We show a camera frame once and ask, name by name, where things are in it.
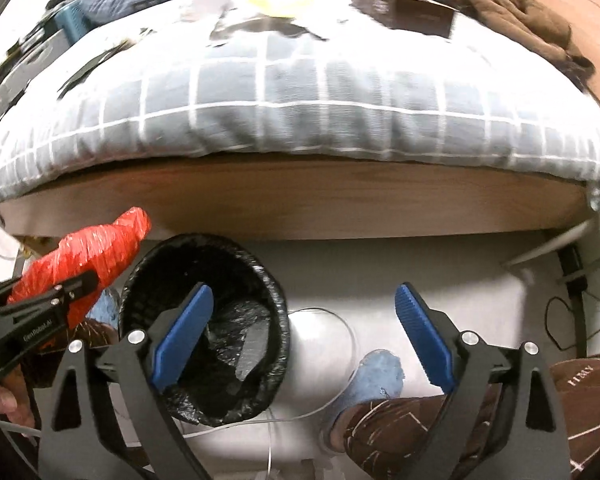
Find person's left hand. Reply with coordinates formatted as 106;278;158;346
0;366;37;428

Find white pipe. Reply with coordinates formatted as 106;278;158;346
500;220;595;268

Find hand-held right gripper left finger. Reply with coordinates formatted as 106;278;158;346
37;282;216;480

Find black power strip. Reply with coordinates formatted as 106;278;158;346
557;245;590;361

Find brown slipper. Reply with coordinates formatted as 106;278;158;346
550;359;600;480

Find grey checked bed sheet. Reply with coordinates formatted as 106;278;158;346
0;10;600;206

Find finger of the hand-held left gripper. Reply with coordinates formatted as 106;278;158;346
0;269;101;320

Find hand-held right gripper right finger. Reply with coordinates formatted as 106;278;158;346
394;283;573;480

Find black cable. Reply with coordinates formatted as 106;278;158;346
545;296;600;352

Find wooden bed frame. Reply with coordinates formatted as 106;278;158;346
0;156;596;241

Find grey suitcase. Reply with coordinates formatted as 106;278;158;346
0;30;76;121

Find black lined trash bin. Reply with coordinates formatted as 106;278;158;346
119;232;292;428

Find dark flat packet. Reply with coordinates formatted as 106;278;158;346
350;0;456;40

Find teal suitcase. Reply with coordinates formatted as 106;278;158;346
55;2;93;43

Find red plastic bag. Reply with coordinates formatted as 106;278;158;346
7;206;152;348

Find brown jacket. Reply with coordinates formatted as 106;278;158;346
452;0;596;86

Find brown patterned pants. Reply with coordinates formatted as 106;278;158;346
27;322;501;480

